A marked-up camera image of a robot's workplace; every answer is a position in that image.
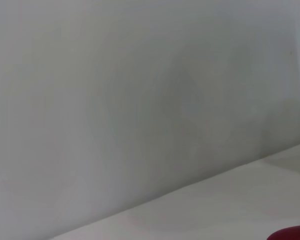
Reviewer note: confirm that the red ceramic cup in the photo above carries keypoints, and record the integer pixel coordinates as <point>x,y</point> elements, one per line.
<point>290,233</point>

